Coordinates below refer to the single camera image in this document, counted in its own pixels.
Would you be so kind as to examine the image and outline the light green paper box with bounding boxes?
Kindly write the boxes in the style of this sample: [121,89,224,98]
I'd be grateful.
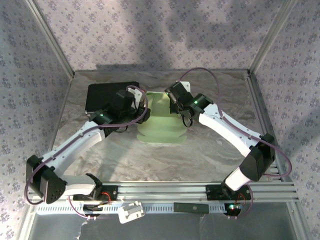
[136,91,188,145]

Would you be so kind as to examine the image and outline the black case with metal corners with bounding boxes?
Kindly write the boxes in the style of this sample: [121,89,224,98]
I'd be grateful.
[84,81,141,116]

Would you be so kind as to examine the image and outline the flat black rectangular device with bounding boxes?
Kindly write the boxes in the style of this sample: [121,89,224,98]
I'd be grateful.
[173,202,210,214]

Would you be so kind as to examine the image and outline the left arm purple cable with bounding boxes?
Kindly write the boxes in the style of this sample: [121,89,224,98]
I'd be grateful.
[24,85,150,221]

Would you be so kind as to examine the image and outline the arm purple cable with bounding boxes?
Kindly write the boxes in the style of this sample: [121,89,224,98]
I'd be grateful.
[177,67,293,221]
[24,85,150,221]

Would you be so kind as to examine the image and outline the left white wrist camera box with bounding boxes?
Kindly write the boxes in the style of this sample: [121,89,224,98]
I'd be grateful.
[125,85,142,98]

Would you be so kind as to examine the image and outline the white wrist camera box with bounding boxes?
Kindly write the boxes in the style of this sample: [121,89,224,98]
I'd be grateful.
[177,80,191,94]
[125,85,142,98]

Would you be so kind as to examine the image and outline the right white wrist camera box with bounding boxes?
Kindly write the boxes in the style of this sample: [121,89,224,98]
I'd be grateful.
[177,80,191,94]

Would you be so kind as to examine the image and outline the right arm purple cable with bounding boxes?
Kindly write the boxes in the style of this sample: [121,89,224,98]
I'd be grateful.
[177,67,293,221]

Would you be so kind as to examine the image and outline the long aluminium frame rail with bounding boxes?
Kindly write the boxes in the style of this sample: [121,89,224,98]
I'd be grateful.
[26,181,300,204]

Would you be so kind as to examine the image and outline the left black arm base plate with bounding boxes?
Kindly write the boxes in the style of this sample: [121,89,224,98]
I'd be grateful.
[72,185,119,202]

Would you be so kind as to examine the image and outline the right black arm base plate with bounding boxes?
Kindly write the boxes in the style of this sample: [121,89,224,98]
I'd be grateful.
[205,184,252,201]

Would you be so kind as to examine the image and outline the white slotted cable duct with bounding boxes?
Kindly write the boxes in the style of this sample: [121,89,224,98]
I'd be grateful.
[35,202,242,215]

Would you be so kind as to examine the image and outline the aluminium frame post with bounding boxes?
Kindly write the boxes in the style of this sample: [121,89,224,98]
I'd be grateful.
[248,0,299,76]
[24,0,76,78]

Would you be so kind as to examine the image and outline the white plastic bracket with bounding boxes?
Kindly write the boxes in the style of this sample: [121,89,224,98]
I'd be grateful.
[117,200,146,225]

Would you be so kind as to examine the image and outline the aluminium frame leg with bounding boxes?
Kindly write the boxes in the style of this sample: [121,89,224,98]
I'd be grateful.
[18,202,38,240]
[287,202,313,240]

